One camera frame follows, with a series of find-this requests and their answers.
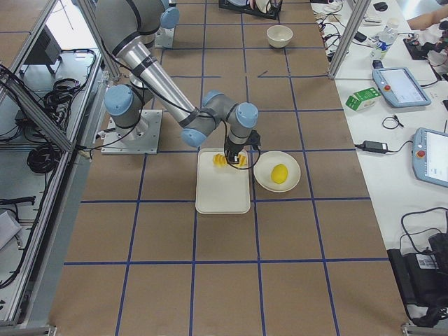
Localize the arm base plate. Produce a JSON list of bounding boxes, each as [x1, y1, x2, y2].
[[101, 109, 162, 155], [154, 27, 175, 49]]

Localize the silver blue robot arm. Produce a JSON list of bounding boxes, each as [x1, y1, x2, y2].
[[160, 0, 180, 29], [94, 1, 260, 165]]

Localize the black power adapter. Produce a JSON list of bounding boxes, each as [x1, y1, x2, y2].
[[362, 141, 389, 154]]

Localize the cream rectangular tray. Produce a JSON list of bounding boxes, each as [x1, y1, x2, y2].
[[195, 148, 251, 214]]

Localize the yellow croissant bread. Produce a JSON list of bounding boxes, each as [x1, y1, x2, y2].
[[213, 153, 248, 169]]

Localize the black dish rack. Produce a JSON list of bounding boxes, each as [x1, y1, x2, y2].
[[218, 0, 283, 20]]

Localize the white ceramic bowl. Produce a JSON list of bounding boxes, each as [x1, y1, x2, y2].
[[266, 25, 294, 48]]

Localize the blue teach pendant lower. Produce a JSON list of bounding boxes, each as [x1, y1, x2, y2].
[[412, 127, 447, 187]]

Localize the green white carton box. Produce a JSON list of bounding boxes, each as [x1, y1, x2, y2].
[[345, 87, 381, 111]]

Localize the yellow lemon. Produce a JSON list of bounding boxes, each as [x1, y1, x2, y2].
[[270, 164, 288, 184]]

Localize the clear plastic water bottle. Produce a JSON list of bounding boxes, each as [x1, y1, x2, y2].
[[370, 17, 399, 61]]

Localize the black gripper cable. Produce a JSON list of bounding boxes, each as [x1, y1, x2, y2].
[[230, 139, 263, 172]]

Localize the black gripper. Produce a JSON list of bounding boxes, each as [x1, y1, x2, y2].
[[224, 129, 261, 158]]

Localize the blue teach pendant upper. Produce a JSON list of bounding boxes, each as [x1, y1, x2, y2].
[[372, 67, 431, 108]]

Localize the cream round plate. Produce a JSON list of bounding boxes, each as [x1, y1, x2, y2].
[[253, 151, 301, 193]]

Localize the blue teach pendant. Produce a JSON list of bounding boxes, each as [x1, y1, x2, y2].
[[372, 67, 431, 108], [412, 127, 447, 187]]

